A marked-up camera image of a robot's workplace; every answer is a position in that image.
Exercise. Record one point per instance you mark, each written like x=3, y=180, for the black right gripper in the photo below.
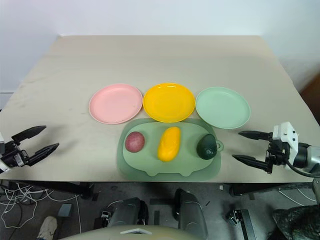
x=277, y=153

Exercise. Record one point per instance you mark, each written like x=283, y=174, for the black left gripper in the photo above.
x=13, y=156

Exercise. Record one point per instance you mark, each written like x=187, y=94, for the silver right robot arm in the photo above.
x=308, y=157

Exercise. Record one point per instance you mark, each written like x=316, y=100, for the light green plate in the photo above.
x=222, y=107

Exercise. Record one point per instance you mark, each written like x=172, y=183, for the pink plate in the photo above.
x=115, y=103

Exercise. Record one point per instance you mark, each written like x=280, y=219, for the yellow plate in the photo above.
x=168, y=101

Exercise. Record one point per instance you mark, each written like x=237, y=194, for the dark red round fruit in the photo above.
x=135, y=141

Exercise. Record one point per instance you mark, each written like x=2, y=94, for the dark green avocado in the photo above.
x=207, y=147

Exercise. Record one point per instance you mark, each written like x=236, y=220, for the green silicone mat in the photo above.
x=175, y=163

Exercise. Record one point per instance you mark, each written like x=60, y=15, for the yellow mango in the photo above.
x=169, y=143

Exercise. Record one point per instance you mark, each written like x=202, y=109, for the white shoe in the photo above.
x=47, y=226

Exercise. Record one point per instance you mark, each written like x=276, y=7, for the dark mottled rounded shape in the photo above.
x=297, y=221

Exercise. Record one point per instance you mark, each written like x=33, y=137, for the dark right robot leg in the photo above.
x=190, y=213

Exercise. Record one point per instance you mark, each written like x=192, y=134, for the dark robot leg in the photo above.
x=190, y=213
x=126, y=213

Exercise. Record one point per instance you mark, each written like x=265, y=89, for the dark left robot leg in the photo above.
x=126, y=213

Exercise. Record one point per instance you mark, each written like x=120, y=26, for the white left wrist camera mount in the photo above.
x=2, y=155

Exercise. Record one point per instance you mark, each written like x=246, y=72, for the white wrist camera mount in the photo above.
x=286, y=133
x=2, y=155

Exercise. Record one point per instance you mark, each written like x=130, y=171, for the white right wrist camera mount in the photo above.
x=286, y=133

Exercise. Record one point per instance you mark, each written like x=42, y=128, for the black table frame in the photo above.
x=47, y=186

